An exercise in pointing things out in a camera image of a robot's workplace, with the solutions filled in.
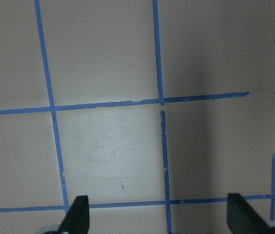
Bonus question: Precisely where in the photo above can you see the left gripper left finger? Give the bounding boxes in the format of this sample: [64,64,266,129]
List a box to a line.
[56,195,90,234]

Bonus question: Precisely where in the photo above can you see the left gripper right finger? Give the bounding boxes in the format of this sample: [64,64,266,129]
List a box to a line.
[227,193,275,234]

